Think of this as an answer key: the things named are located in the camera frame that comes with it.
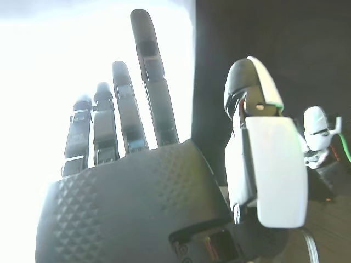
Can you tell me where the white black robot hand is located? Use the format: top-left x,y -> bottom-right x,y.
35,9 -> 309,263

